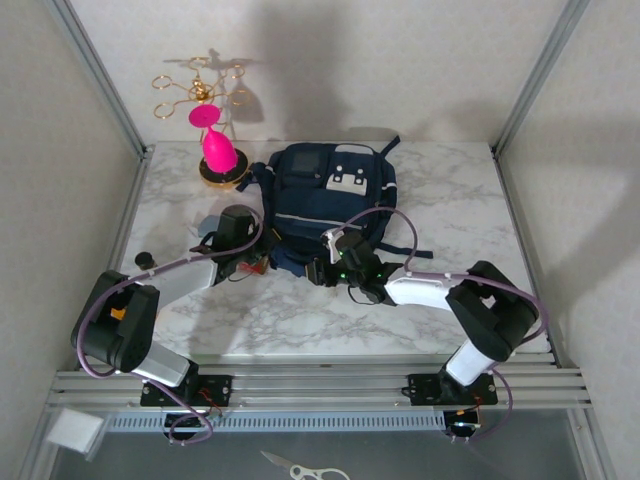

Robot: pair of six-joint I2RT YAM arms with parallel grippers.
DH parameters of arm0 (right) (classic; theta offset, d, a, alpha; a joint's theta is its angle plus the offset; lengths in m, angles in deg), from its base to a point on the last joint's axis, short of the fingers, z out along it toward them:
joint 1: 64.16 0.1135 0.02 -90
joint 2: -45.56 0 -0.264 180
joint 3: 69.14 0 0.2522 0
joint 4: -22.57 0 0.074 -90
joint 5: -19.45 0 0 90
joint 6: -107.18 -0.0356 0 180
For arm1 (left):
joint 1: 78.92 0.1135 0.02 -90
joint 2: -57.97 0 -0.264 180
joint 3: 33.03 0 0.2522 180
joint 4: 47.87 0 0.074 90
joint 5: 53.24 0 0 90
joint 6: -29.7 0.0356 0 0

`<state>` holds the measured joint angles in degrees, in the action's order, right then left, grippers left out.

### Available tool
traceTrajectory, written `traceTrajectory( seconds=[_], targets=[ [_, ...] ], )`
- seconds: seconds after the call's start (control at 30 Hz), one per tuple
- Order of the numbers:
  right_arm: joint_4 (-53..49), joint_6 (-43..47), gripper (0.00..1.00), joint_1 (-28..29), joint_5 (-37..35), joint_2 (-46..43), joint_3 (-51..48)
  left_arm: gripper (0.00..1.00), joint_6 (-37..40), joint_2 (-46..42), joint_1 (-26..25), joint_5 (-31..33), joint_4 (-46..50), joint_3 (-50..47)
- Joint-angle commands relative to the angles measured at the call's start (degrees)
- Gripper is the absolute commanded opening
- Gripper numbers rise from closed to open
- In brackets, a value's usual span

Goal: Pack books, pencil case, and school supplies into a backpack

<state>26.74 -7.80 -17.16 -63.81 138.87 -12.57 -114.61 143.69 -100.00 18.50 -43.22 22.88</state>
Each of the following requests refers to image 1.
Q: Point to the white square pad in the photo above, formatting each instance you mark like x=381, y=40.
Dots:
x=75, y=431

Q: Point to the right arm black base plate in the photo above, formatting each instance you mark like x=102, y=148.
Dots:
x=422, y=390

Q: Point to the aluminium cross rail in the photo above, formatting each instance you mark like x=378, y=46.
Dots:
x=320, y=385

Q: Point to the pink plastic goblet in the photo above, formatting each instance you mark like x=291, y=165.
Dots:
x=217, y=147

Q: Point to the grey blue pencil case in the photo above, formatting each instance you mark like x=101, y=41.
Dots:
x=207, y=226

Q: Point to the aluminium side rail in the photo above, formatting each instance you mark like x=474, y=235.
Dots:
x=131, y=200
x=514, y=200

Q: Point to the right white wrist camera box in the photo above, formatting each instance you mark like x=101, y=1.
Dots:
x=332, y=244

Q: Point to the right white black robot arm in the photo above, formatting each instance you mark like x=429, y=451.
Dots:
x=425, y=290

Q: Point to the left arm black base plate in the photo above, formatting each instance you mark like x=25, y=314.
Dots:
x=220, y=390

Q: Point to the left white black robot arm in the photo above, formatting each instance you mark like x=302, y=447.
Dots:
x=115, y=325

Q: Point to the red packet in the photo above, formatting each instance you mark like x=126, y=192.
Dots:
x=252, y=267

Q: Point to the black controller board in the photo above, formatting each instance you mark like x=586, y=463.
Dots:
x=460, y=425
x=180, y=422

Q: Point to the aluminium frame post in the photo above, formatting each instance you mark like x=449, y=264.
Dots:
x=539, y=75
x=100, y=75

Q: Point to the navy blue backpack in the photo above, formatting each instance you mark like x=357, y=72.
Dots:
x=320, y=200

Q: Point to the black gold cylinder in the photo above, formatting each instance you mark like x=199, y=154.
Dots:
x=145, y=260

